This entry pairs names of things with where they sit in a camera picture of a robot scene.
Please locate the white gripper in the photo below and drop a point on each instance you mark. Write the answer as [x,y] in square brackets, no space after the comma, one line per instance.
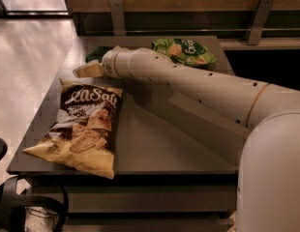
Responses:
[108,65]

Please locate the green and yellow sponge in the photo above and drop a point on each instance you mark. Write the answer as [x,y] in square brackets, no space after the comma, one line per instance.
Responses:
[97,54]

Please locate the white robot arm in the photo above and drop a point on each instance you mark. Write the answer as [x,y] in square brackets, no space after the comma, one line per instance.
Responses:
[268,195]

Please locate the brown yellow chips bag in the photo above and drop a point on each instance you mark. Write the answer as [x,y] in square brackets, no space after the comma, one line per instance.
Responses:
[82,136]

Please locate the green snack bag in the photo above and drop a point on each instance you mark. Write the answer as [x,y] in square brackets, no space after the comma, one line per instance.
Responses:
[184,51]

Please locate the grey low table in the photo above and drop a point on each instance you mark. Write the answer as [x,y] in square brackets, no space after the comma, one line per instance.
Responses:
[175,169]

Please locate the left metal bracket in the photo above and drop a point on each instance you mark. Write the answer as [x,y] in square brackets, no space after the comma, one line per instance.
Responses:
[117,17]

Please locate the metal bracket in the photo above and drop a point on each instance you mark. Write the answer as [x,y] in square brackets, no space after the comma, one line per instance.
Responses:
[262,11]
[117,17]

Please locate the right metal bracket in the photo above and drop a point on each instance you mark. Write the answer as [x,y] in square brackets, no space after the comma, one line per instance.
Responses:
[262,11]

